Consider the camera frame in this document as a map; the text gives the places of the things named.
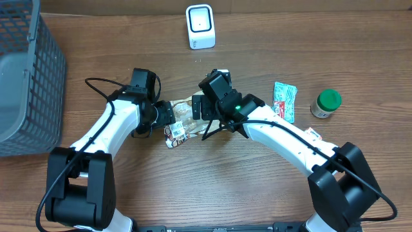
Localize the brown Pantree snack pouch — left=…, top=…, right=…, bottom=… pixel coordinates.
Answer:
left=164, top=96, right=208, bottom=148

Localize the light green packet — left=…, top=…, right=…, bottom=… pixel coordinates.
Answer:
left=273, top=82, right=298, bottom=124

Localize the orange snack packet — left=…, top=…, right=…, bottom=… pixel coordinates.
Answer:
left=304, top=127, right=323, bottom=140

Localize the green lid jar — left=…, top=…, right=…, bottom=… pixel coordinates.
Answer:
left=310, top=89, right=342, bottom=119

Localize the red snack bar wrapper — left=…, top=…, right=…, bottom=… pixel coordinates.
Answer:
left=272, top=101, right=285, bottom=119

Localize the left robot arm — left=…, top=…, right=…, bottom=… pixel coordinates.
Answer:
left=35, top=68, right=175, bottom=231

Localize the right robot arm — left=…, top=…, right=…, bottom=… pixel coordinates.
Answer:
left=193, top=69, right=380, bottom=231

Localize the white barcode scanner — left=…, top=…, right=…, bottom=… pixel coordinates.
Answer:
left=185, top=4, right=216, bottom=50

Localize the grey plastic mesh basket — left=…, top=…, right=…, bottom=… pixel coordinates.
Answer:
left=1, top=0, right=67, bottom=157

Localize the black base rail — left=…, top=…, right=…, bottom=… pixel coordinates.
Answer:
left=135, top=222, right=308, bottom=232

